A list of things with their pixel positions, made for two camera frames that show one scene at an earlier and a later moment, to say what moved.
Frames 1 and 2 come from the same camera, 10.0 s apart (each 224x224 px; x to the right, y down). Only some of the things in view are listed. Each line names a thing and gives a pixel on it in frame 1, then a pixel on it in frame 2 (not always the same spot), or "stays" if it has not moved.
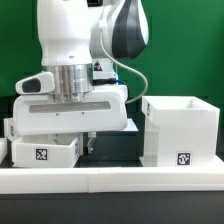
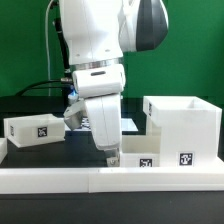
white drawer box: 62,150 → 139,150
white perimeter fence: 63,180 stays
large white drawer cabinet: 180,131 stays
